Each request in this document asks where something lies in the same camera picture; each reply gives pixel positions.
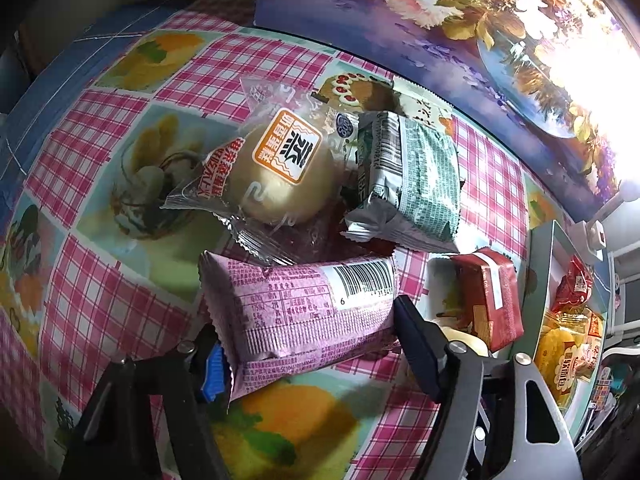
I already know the teal cardboard tray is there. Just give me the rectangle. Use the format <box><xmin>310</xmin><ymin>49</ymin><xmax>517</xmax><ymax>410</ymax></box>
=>
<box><xmin>527</xmin><ymin>219</ymin><xmax>618</xmax><ymax>416</ymax></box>

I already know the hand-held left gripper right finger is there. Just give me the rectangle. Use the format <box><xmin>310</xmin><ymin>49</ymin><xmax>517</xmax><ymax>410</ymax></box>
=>
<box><xmin>393</xmin><ymin>296</ymin><xmax>583</xmax><ymax>480</ymax></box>

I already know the green and white snack packet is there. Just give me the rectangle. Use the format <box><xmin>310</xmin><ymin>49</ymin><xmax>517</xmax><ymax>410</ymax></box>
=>
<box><xmin>344</xmin><ymin>110</ymin><xmax>461</xmax><ymax>255</ymax></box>

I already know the flower painting poster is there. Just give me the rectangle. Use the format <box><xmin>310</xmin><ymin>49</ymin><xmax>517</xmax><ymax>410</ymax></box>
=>
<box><xmin>254</xmin><ymin>0</ymin><xmax>640</xmax><ymax>223</ymax></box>

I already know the red snack packet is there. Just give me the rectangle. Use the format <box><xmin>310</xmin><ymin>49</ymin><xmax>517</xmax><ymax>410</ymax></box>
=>
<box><xmin>449</xmin><ymin>246</ymin><xmax>526</xmax><ymax>353</ymax></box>

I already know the small red cartoon packet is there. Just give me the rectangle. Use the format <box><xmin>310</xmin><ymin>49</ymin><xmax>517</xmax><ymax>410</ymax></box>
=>
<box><xmin>550</xmin><ymin>254</ymin><xmax>595</xmax><ymax>307</ymax></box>

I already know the white folding chair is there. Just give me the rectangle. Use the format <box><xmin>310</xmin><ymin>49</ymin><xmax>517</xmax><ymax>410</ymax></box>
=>
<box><xmin>605</xmin><ymin>245</ymin><xmax>640</xmax><ymax>356</ymax></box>

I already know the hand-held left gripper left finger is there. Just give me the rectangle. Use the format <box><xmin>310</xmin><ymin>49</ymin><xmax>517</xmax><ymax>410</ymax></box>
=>
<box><xmin>60</xmin><ymin>326</ymin><xmax>233</xmax><ymax>480</ymax></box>

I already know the purple snack packet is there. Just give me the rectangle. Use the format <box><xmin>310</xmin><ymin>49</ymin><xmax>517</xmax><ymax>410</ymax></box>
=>
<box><xmin>199</xmin><ymin>252</ymin><xmax>401</xmax><ymax>406</ymax></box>

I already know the white switch adaptor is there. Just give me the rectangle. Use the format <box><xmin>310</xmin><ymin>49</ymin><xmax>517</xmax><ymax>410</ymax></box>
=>
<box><xmin>580</xmin><ymin>220</ymin><xmax>610</xmax><ymax>262</ymax></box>

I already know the clear pale pastry packet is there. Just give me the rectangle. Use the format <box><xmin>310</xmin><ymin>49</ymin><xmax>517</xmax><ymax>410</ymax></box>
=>
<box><xmin>432</xmin><ymin>312</ymin><xmax>493</xmax><ymax>356</ymax></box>

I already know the clear yellow pastry packet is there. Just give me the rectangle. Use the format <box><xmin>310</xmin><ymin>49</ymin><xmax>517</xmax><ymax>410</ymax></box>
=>
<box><xmin>534</xmin><ymin>310</ymin><xmax>603</xmax><ymax>406</ymax></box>

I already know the clear bun packet orange label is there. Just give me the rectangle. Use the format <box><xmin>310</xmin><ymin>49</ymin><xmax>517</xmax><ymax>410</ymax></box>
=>
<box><xmin>160</xmin><ymin>76</ymin><xmax>353</xmax><ymax>267</ymax></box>

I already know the white packet with orange print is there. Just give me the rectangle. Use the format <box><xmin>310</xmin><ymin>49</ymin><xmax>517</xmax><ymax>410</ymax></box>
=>
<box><xmin>392</xmin><ymin>77</ymin><xmax>457</xmax><ymax>137</ymax></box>

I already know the orange printed bread packet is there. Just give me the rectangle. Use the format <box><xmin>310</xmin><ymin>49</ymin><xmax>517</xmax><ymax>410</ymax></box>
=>
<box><xmin>584</xmin><ymin>310</ymin><xmax>609</xmax><ymax>342</ymax></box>

